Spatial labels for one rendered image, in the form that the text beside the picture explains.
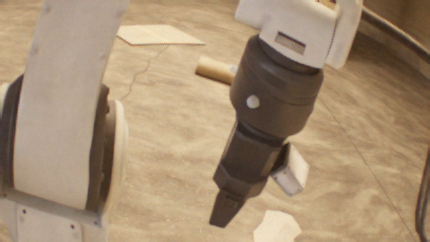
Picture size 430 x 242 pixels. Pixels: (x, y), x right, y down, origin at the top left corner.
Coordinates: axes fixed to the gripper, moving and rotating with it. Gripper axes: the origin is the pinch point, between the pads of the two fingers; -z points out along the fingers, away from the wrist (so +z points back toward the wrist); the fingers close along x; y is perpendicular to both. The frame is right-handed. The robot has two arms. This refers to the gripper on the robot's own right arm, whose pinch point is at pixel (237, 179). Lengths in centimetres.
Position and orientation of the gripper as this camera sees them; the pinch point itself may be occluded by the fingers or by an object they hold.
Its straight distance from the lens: 63.9
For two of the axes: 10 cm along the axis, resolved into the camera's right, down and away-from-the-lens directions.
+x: 2.6, -5.9, 7.6
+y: -9.3, -3.7, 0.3
